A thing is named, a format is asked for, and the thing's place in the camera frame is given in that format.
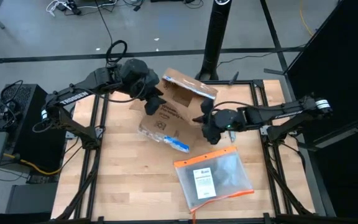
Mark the black tower fan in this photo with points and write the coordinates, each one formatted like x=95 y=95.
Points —
x=217 y=37

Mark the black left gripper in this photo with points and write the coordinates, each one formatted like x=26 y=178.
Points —
x=152 y=104

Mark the black item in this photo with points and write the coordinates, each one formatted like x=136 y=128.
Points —
x=228 y=172

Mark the grey metal bracket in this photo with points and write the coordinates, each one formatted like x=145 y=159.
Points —
x=69 y=135
x=263 y=130

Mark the mesh zip pouch orange trim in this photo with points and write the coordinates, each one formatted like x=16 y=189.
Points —
x=222 y=186

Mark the white paper leaflet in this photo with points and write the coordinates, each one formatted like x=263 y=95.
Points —
x=204 y=183

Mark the black computer tower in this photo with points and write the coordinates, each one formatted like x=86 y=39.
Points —
x=33 y=146

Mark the brown cardboard shipping box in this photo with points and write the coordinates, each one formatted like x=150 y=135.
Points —
x=172 y=121

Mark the black aluminium table frame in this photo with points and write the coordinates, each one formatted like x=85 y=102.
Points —
x=244 y=82

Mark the long black floor beam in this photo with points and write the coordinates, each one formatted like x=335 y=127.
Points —
x=42 y=58

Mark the dark grey box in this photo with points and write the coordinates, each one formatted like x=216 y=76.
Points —
x=31 y=199

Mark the black curtain panel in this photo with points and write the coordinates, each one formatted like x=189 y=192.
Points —
x=337 y=62

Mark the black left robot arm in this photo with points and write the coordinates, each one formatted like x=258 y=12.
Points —
x=73 y=95

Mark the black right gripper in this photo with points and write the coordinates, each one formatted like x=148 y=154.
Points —
x=210 y=130

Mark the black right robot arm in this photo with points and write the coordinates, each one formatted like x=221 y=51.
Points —
x=275 y=113

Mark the diagonal black floor beam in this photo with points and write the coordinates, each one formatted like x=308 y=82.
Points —
x=272 y=31

